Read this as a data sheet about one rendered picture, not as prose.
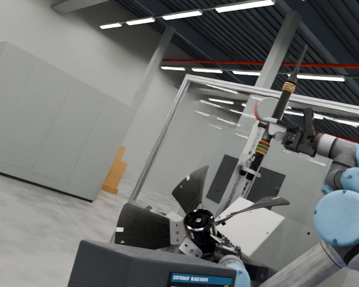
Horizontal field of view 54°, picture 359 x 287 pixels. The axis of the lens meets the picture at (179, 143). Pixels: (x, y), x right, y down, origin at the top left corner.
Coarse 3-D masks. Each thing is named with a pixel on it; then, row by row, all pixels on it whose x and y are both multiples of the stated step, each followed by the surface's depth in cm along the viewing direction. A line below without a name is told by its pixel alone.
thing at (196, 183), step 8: (200, 168) 162; (192, 176) 161; (200, 176) 156; (184, 184) 162; (192, 184) 156; (200, 184) 152; (176, 192) 163; (184, 192) 158; (192, 192) 152; (200, 192) 148; (184, 200) 156; (192, 200) 150; (200, 200) 144; (184, 208) 153; (192, 208) 147
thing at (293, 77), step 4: (296, 68) 132; (296, 72) 132; (292, 76) 131; (296, 76) 131; (288, 80) 131; (292, 80) 131; (296, 80) 131; (256, 152) 130; (256, 156) 129; (260, 156) 129; (252, 160) 130; (256, 160) 129; (260, 160) 129; (252, 164) 129; (256, 164) 129; (252, 168) 129; (256, 168) 129; (248, 176) 129; (252, 176) 129
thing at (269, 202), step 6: (264, 198) 150; (270, 198) 145; (276, 198) 142; (282, 198) 139; (252, 204) 149; (258, 204) 138; (264, 204) 136; (270, 204) 133; (276, 204) 132; (282, 204) 132; (288, 204) 131; (240, 210) 139; (246, 210) 133
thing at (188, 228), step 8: (192, 216) 134; (200, 216) 134; (208, 216) 133; (184, 224) 131; (192, 224) 130; (200, 224) 129; (208, 224) 128; (192, 232) 128; (200, 232) 127; (208, 232) 128; (216, 232) 132; (192, 240) 130; (200, 240) 129; (208, 240) 130; (200, 248) 133; (208, 248) 133; (208, 256) 132
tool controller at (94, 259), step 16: (80, 256) 47; (96, 256) 45; (112, 256) 44; (128, 256) 42; (144, 256) 44; (160, 256) 49; (176, 256) 56; (192, 256) 66; (80, 272) 46; (96, 272) 44; (112, 272) 43; (128, 272) 42; (144, 272) 43; (160, 272) 45; (176, 272) 48; (192, 272) 51; (208, 272) 54; (224, 272) 57
